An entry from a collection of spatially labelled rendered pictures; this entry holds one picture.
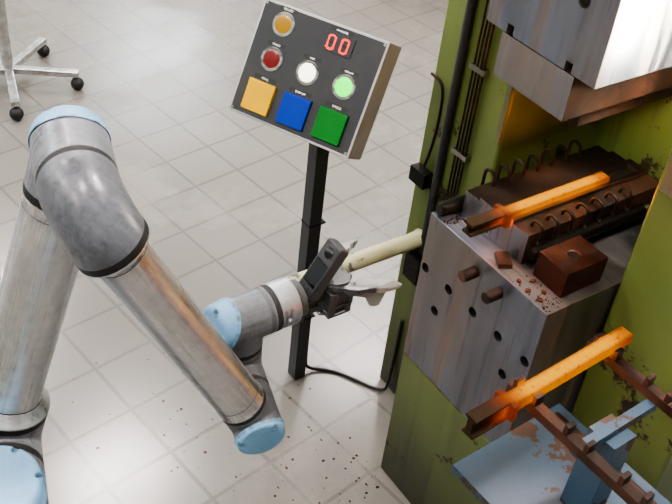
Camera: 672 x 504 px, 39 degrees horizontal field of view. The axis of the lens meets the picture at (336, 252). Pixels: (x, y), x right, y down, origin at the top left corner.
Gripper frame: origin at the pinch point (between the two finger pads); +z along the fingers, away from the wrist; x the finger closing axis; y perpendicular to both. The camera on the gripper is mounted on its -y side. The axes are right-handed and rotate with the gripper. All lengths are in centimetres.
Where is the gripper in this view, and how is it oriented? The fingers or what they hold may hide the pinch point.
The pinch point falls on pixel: (380, 258)
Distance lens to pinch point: 186.4
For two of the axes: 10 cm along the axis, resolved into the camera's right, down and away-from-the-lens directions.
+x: 5.5, 5.7, -6.1
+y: -0.9, 7.7, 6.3
